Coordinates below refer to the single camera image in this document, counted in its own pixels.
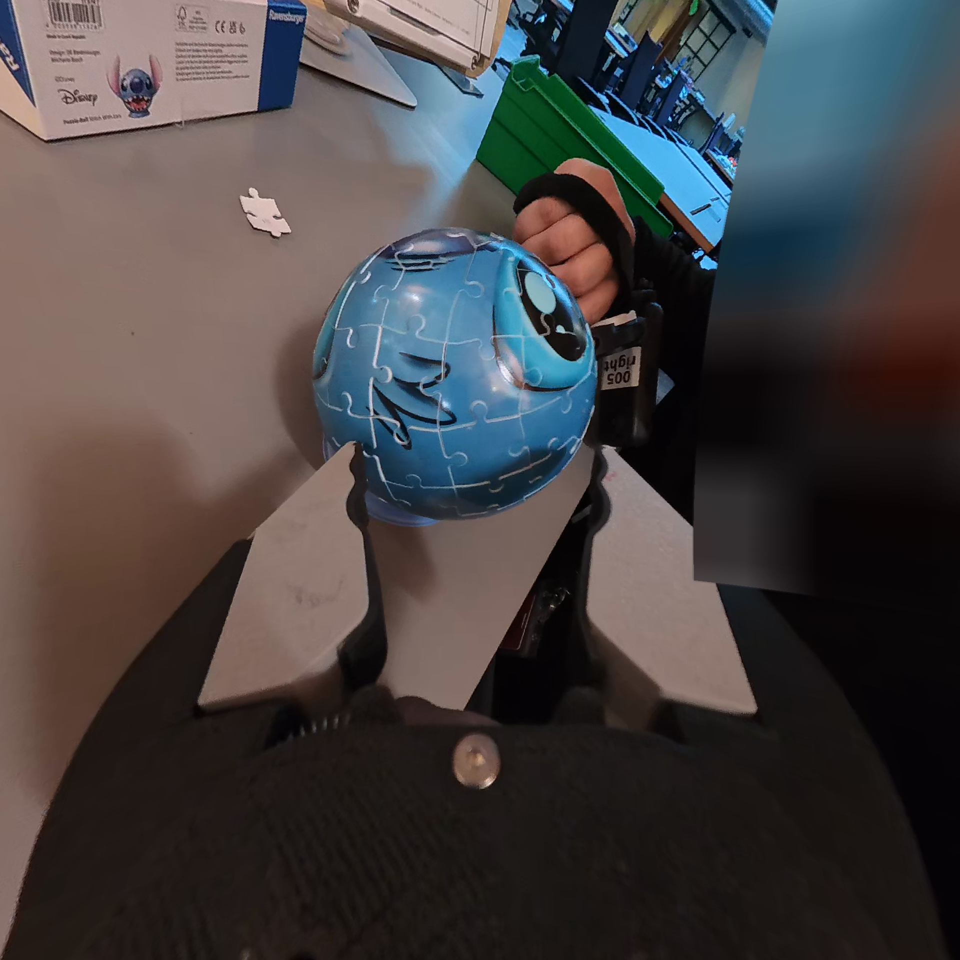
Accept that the wooden framed instruction board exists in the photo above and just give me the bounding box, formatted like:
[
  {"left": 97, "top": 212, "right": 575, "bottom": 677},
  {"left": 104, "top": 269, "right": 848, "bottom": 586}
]
[{"left": 322, "top": 0, "right": 511, "bottom": 80}]

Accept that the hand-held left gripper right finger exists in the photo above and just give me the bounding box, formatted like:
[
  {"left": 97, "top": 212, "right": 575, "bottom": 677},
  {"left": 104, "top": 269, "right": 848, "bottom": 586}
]
[{"left": 573, "top": 444, "right": 759, "bottom": 723}]

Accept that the grey metal stand base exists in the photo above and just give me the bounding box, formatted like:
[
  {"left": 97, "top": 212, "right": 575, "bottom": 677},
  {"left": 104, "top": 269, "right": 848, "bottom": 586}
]
[{"left": 298, "top": 30, "right": 487, "bottom": 111}]

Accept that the green plastic bin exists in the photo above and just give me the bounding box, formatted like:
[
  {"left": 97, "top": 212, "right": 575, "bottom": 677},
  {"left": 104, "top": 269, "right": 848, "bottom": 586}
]
[{"left": 476, "top": 54, "right": 676, "bottom": 240}]

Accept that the person's right forearm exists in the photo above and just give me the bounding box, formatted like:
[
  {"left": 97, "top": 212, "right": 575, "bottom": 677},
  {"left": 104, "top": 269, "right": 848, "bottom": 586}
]
[{"left": 633, "top": 225, "right": 721, "bottom": 451}]

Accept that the blue puzzle ball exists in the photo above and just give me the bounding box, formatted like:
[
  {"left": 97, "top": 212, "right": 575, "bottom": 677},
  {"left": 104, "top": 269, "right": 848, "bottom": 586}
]
[{"left": 311, "top": 227, "right": 600, "bottom": 522}]

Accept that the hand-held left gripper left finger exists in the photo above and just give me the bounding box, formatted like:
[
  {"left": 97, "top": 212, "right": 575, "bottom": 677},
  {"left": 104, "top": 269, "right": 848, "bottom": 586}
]
[{"left": 195, "top": 441, "right": 391, "bottom": 715}]

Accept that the long background table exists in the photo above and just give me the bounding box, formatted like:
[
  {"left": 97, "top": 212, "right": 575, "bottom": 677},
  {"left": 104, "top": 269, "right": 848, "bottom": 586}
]
[{"left": 592, "top": 105, "right": 732, "bottom": 252}]

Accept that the row of black chairs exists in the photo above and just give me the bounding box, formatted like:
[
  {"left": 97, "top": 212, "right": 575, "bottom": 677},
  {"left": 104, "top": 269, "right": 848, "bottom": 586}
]
[{"left": 510, "top": 0, "right": 751, "bottom": 162}]

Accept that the white puzzle piece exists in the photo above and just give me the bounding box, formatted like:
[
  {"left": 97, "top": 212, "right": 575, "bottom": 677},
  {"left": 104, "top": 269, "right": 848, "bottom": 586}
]
[{"left": 239, "top": 186, "right": 293, "bottom": 239}]

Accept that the person's right hand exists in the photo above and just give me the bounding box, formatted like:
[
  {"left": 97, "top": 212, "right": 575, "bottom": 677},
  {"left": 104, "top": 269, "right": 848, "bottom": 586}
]
[{"left": 513, "top": 157, "right": 639, "bottom": 325}]

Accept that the printed cardboard puzzle box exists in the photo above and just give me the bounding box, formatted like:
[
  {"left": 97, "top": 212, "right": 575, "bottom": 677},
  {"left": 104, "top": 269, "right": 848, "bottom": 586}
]
[{"left": 0, "top": 0, "right": 307, "bottom": 142}]

